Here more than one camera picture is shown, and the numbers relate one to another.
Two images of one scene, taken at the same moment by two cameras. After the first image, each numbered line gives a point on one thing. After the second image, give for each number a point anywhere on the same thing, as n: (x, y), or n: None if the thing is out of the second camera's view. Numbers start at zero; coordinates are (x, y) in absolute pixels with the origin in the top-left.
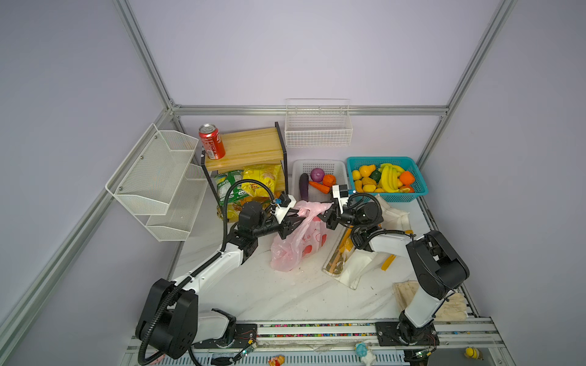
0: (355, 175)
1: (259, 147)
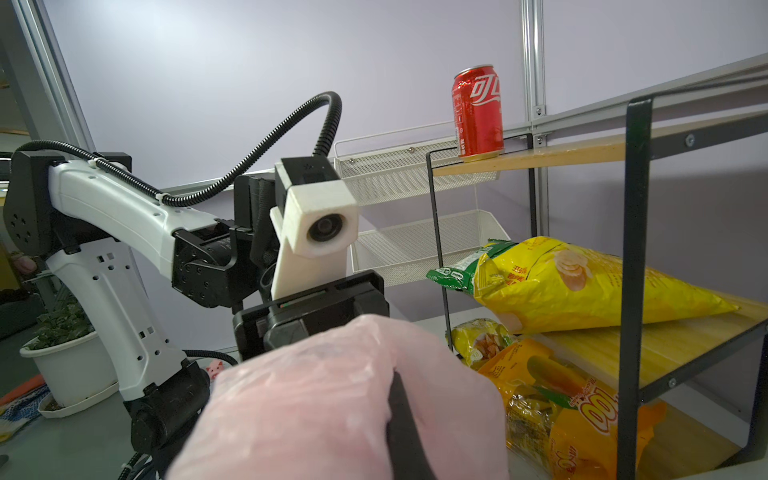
0: None
1: (692, 389)
